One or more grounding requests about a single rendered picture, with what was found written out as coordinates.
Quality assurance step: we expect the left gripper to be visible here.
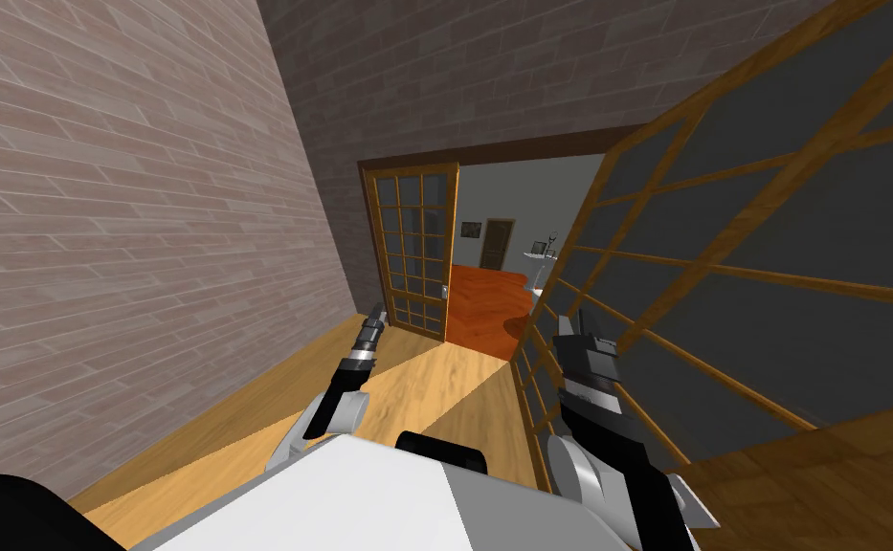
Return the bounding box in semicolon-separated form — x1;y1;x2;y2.
358;301;389;353

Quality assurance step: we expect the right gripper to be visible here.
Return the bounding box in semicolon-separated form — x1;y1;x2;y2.
552;307;620;386

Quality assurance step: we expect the white side table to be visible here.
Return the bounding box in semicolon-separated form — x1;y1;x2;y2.
522;229;561;297

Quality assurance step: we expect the wooden glass-paned door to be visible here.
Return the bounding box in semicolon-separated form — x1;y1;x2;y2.
361;161;462;342
508;0;893;495

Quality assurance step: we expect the dark brown door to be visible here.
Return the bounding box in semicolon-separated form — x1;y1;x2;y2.
480;217;517;274

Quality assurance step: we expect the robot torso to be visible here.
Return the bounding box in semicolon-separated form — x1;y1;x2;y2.
130;430;635;551

